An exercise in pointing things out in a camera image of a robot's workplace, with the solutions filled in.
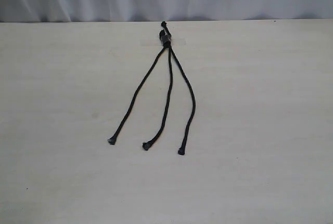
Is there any clear adhesive tape strip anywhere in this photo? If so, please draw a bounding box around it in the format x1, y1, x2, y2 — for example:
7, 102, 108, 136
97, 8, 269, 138
140, 37, 187, 47

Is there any black rope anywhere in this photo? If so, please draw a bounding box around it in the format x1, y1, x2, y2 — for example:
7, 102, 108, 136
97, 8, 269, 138
142, 33, 173, 151
107, 29, 168, 146
161, 21, 196, 156

